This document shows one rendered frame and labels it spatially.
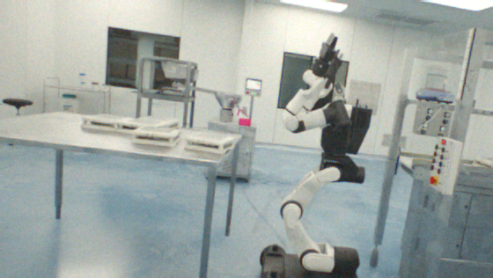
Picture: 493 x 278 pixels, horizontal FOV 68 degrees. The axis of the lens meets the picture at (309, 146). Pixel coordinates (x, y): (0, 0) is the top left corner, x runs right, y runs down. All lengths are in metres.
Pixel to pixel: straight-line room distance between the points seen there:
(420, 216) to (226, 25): 5.84
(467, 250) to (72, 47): 7.43
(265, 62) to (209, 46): 1.12
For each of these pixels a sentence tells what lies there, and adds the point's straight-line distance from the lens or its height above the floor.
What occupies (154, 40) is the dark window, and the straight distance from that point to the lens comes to 7.85.
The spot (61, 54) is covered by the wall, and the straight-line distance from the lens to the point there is 8.41.
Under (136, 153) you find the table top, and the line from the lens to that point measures 2.16.
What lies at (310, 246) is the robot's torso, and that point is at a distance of 2.41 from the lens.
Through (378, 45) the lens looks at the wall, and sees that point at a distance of 8.01.
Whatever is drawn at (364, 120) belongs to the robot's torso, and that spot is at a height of 1.22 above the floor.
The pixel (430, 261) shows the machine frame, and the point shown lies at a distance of 2.10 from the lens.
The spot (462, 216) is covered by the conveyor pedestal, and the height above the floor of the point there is 0.58.
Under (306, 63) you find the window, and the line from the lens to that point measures 7.65.
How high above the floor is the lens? 1.36
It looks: 9 degrees down
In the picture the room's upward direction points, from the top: 8 degrees clockwise
